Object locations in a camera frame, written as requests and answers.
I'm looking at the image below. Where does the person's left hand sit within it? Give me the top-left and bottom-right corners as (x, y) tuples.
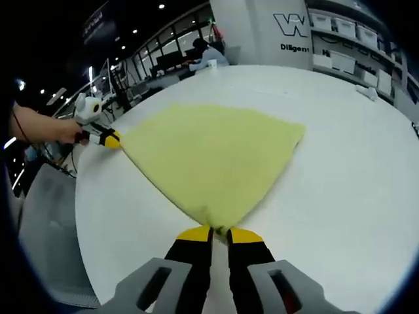
(48, 118), (86, 145)

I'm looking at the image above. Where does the small white object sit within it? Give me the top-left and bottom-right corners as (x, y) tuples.
(355, 84), (378, 101)

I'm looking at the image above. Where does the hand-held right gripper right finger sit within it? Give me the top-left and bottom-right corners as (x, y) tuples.
(227, 227), (328, 314)

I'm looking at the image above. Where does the grey metal shelf rack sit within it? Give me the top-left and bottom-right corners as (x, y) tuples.
(307, 6), (415, 107)

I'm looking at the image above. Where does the grey office chair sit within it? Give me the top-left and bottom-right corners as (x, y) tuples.
(225, 45), (242, 66)

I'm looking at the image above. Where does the red hanging bag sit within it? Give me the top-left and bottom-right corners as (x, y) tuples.
(211, 22), (226, 43)

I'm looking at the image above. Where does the metal shelving with white bins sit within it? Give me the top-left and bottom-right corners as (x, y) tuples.
(310, 12), (393, 96)

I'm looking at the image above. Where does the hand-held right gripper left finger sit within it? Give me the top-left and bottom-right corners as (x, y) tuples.
(113, 224), (214, 314)

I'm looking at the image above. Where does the grey office desk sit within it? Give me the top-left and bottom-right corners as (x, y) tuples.
(98, 57), (184, 111)

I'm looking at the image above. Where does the yellow garment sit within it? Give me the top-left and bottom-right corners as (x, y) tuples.
(119, 103), (307, 235)

